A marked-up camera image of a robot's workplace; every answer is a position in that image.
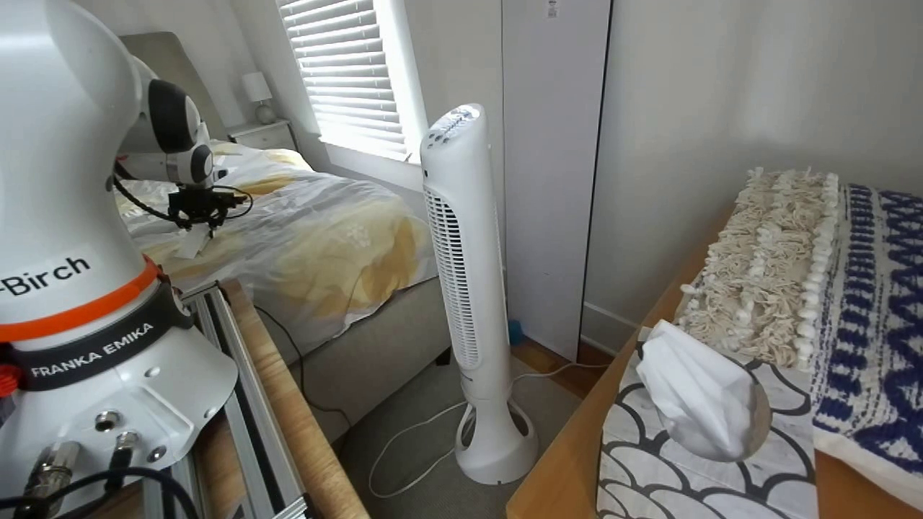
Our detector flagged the beige bed base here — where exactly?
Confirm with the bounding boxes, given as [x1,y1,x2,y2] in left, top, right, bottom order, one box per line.
[286,275,455,445]

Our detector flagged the white leaning panel board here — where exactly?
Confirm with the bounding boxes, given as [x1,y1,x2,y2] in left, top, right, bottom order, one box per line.
[498,0,614,364]

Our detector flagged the white fan power cord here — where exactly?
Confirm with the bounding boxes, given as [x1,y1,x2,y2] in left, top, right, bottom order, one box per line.
[367,359,582,503]

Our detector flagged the yellow fuzzy blanket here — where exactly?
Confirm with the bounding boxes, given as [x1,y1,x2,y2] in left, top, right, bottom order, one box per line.
[142,206,433,330]

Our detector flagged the white nightstand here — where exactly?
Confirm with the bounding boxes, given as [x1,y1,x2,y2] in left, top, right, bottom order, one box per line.
[229,119,304,155]

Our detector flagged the white bedside lamp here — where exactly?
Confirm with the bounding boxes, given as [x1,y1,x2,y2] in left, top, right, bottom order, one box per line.
[239,66,276,128]

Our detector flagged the aluminium stand rail frame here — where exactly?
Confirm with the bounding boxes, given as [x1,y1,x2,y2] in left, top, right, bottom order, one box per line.
[142,286,311,519]

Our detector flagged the white window blinds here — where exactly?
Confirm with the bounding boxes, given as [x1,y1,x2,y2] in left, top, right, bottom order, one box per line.
[276,0,412,165]

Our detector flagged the wooden drawer dresser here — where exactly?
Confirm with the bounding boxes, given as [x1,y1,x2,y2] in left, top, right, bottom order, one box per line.
[506,190,923,519]

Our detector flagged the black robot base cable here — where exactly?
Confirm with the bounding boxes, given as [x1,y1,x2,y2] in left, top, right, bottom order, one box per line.
[0,458,201,519]

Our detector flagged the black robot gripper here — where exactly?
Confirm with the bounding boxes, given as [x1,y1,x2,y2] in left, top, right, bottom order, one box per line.
[168,181,242,242]

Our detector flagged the blue striped tasselled pillow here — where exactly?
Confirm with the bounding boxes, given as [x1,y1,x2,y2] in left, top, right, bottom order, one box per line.
[671,168,923,514]

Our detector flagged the white bed duvet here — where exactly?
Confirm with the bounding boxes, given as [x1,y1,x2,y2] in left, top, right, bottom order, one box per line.
[112,139,438,361]

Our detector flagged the grey scale-patterned pillow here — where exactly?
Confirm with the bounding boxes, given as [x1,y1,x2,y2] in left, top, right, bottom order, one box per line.
[593,330,823,519]

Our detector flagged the white tower fan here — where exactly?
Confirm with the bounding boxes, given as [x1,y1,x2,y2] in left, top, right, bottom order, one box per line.
[419,100,542,487]

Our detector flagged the white tissue in box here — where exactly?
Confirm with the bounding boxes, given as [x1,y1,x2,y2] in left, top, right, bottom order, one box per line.
[635,317,774,462]

